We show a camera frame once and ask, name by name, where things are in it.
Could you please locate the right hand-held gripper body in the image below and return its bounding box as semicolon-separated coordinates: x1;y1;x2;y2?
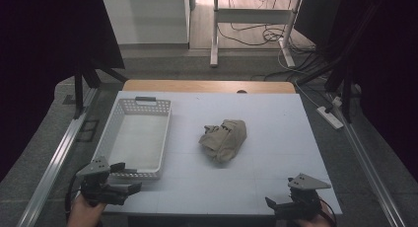
274;173;332;221

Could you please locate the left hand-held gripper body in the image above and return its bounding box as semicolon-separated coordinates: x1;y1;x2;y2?
76;156;132;207

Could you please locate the white perforated plastic basket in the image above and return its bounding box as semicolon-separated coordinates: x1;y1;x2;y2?
93;96;173;182

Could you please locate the beige cloth garment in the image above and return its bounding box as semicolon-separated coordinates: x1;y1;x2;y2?
197;118;248;164

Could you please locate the person's right hand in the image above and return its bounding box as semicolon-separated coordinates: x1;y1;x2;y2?
294;201;337;227

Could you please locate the person's left hand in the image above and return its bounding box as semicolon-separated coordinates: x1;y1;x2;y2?
66;194;107;227

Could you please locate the white power strip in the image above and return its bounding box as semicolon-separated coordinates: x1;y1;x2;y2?
315;105;345;130

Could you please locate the black metal stand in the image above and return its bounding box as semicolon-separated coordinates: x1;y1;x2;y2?
72;53;130;120
295;1;383;124

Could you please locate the white plug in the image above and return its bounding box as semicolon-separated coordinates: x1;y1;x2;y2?
330;95;344;109

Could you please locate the wooden table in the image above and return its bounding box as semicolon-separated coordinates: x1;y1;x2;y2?
121;79;297;95

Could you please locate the black curtain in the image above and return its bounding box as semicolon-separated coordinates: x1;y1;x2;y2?
295;0;418;176
0;0;126;184

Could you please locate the white cabinet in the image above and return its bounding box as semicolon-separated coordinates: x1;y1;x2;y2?
102;0;192;50

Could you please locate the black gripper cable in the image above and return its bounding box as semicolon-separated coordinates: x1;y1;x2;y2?
316;196;338;227
64;173;84;221

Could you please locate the aluminium rail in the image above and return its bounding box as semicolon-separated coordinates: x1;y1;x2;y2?
15;87;101;227
328;92;409;227

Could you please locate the white floor cable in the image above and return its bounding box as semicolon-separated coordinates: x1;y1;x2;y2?
276;48;322;109

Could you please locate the black floor cable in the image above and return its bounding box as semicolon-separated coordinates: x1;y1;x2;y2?
216;22;317;54

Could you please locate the white metal desk frame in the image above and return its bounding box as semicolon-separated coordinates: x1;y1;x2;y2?
209;0;304;69

